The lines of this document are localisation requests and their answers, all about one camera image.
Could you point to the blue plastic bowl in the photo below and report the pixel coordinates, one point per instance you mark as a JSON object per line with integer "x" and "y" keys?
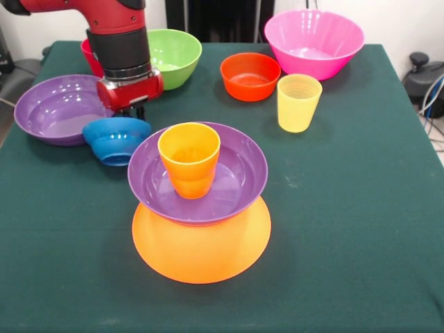
{"x": 114, "y": 138}

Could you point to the red plastic cup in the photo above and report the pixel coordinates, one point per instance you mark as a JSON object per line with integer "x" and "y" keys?
{"x": 88, "y": 55}

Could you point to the red-orange plastic bowl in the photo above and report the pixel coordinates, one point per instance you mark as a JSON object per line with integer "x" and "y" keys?
{"x": 249, "y": 78}

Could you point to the yellow plastic cup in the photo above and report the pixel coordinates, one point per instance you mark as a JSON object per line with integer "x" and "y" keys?
{"x": 298, "y": 107}

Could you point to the large pink plastic bowl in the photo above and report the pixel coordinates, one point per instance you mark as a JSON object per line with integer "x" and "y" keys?
{"x": 312, "y": 41}

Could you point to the green plastic bowl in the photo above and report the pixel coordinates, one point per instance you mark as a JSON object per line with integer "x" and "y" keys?
{"x": 173, "y": 59}

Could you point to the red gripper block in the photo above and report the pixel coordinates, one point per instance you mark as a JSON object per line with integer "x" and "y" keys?
{"x": 132, "y": 92}

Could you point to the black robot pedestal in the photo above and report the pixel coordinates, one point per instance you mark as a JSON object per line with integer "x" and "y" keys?
{"x": 222, "y": 21}

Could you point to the purple plastic bowl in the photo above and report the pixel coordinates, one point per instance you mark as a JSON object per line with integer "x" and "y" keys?
{"x": 52, "y": 111}
{"x": 236, "y": 180}

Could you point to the black floor stand base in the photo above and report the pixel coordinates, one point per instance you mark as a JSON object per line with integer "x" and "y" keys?
{"x": 21, "y": 73}
{"x": 421, "y": 74}

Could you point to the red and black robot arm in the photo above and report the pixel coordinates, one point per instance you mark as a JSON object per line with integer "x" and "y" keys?
{"x": 111, "y": 34}

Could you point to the dark green table cloth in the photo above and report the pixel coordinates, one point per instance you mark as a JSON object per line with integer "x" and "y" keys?
{"x": 347, "y": 225}

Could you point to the large yellow-orange plastic bowl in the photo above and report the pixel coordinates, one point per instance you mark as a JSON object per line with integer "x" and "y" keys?
{"x": 201, "y": 253}

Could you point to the orange plastic cup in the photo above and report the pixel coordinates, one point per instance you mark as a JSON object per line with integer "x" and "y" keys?
{"x": 189, "y": 159}

